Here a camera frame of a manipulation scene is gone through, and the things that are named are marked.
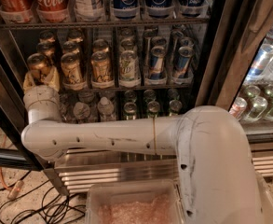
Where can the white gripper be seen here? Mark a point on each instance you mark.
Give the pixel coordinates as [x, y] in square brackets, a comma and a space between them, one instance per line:
[41, 94]

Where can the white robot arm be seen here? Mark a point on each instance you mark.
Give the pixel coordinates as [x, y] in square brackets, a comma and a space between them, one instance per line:
[218, 182]

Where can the second row left orange can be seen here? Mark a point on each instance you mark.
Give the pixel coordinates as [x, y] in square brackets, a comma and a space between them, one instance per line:
[47, 49]

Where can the second row orange can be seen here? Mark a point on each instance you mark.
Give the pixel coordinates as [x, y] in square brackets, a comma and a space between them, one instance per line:
[100, 45]
[47, 49]
[70, 46]

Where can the second row middle orange can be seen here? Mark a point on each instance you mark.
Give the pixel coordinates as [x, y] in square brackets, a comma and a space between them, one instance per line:
[70, 46]

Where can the second row right orange can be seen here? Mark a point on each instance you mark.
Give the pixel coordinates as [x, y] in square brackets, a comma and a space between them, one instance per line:
[100, 45]

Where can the right Coca-Cola can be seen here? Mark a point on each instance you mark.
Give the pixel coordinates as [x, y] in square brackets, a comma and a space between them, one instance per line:
[53, 11]

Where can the coca-cola can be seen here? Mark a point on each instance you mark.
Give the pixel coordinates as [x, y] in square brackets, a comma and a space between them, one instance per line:
[16, 11]
[53, 11]

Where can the left Coca-Cola can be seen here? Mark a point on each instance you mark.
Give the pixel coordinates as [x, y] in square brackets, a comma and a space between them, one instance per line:
[16, 11]

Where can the green white soda can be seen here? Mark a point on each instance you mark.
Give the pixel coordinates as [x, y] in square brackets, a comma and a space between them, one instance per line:
[129, 69]

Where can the left green can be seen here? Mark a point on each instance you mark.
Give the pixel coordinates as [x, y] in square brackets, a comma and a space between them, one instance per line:
[130, 111]

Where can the white label can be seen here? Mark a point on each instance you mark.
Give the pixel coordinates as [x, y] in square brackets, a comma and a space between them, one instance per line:
[88, 10]

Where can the middle green can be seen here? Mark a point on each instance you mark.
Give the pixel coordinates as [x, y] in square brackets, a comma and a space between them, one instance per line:
[153, 109]

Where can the left Pepsi can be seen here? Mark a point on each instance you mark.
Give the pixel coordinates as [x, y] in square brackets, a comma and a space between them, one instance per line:
[125, 9]

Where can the left Red Bull can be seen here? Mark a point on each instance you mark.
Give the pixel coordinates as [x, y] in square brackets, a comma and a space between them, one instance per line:
[155, 68]

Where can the red bull can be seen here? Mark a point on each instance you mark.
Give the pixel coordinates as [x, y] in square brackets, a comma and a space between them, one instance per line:
[182, 61]
[155, 68]

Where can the right green can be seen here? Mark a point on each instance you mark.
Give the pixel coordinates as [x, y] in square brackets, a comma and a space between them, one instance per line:
[175, 107]

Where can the right Red Bull can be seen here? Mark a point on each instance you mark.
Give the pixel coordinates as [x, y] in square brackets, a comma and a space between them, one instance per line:
[182, 61]

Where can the middle Pepsi can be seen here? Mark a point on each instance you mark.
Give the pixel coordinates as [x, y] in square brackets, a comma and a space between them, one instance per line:
[158, 8]

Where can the fridge glass door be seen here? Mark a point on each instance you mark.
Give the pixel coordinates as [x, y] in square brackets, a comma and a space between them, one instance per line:
[238, 28]

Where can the left water bottle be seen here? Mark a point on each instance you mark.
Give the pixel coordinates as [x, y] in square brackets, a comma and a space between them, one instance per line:
[66, 108]

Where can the water bottle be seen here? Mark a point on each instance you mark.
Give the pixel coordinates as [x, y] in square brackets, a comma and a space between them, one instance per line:
[84, 113]
[106, 110]
[66, 108]

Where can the middle water bottle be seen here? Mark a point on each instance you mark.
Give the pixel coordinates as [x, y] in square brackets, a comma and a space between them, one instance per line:
[84, 113]

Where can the right water bottle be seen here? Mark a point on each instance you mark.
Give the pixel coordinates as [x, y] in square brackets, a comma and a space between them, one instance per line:
[106, 110]

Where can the left clear plastic bin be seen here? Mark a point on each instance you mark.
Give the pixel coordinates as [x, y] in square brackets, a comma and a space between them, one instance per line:
[138, 202]

